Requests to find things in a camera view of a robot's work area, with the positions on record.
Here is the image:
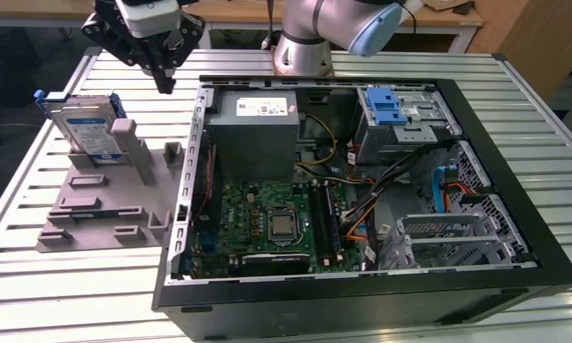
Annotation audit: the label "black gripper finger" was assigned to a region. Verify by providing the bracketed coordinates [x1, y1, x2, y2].
[164, 12, 205, 95]
[80, 13, 166, 95]

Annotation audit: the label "hard disk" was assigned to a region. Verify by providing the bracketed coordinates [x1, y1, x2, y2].
[32, 89, 128, 166]

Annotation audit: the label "power wire with black connector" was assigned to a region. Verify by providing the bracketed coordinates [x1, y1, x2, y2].
[445, 182, 488, 207]

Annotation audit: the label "metal disk bay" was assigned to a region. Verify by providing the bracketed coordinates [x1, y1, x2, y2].
[376, 213, 531, 271]

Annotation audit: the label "wooden desk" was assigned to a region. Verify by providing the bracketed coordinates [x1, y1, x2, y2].
[0, 0, 487, 54]

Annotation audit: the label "grey power supply unit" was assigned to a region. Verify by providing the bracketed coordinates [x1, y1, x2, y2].
[204, 89, 303, 184]

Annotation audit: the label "grey parts rack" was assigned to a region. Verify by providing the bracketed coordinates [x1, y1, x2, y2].
[36, 119, 186, 254]

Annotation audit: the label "green motherboard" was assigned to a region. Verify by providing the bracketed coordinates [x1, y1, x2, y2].
[189, 180, 363, 278]

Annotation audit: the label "black CPU socket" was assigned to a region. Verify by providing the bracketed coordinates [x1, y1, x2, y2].
[265, 205, 300, 248]

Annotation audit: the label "brown cardboard pieces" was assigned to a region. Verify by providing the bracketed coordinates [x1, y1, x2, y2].
[423, 0, 473, 14]

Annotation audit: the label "metal optical drive cage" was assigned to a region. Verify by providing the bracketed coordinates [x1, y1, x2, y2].
[355, 85, 463, 167]

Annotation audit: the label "silver CPU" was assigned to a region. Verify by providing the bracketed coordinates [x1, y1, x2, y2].
[269, 216, 296, 237]

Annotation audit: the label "black RAM slot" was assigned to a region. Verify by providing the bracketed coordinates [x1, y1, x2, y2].
[309, 181, 327, 266]

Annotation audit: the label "installed RAM stick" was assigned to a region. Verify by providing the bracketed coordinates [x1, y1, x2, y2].
[324, 182, 343, 257]

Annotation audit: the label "black graphics card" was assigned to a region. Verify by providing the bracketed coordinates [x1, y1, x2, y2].
[228, 252, 312, 277]

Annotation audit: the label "wooden cabinet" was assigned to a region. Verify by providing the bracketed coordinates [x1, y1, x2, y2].
[469, 0, 572, 97]

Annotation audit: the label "black open PC case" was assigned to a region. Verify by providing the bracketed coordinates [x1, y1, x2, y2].
[150, 74, 572, 342]

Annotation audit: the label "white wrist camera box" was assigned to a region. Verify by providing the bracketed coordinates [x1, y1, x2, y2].
[116, 0, 181, 37]

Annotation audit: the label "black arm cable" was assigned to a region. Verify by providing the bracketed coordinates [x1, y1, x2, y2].
[262, 0, 276, 50]

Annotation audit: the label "red twisted wire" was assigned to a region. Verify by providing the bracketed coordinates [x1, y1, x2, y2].
[197, 144, 218, 219]

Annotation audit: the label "yellow wire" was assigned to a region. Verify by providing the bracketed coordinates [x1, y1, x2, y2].
[297, 113, 340, 167]

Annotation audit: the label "blue plastic drive bracket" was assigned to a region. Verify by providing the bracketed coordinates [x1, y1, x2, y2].
[367, 87, 409, 126]

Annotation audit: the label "black cable bundle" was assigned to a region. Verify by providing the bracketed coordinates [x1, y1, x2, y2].
[349, 146, 443, 215]

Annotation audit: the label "orange wire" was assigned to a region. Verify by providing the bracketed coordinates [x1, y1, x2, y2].
[345, 199, 377, 247]

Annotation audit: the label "blue data wire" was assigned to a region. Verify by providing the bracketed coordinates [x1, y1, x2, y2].
[431, 164, 459, 215]

